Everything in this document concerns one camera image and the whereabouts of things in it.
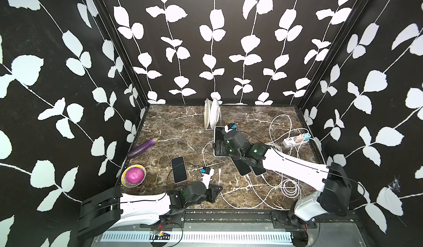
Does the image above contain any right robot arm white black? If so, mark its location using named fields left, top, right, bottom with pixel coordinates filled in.
left=214, top=124, right=353, bottom=227

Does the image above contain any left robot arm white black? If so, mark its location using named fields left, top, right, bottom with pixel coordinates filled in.
left=77, top=181, right=223, bottom=240

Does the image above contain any clear plate rack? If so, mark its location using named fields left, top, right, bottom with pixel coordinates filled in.
left=203, top=114, right=222, bottom=133

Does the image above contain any white plate front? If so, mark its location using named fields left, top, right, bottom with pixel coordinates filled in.
left=209, top=98, right=220, bottom=129

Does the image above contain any white plate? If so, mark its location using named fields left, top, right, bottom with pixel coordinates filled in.
left=209, top=98, right=220, bottom=129
left=204, top=98, right=212, bottom=129

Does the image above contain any white plate rear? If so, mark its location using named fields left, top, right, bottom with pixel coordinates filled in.
left=204, top=98, right=212, bottom=129

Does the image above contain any white power strip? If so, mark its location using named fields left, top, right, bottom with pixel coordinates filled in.
left=283, top=133, right=311, bottom=148

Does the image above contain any purple ball in bowl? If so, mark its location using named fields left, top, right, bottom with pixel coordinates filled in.
left=125, top=167, right=145, bottom=184

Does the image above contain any colourful bowl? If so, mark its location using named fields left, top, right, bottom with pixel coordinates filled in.
left=121, top=164, right=146, bottom=188

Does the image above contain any purple eggplant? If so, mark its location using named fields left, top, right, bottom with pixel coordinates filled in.
left=127, top=138, right=159, bottom=159

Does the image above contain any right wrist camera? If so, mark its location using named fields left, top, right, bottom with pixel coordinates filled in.
left=224, top=123, right=237, bottom=132

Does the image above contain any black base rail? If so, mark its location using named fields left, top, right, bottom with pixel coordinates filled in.
left=150, top=209, right=360, bottom=231

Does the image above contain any white perforated cable duct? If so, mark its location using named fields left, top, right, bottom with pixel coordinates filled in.
left=100, top=231, right=293, bottom=245

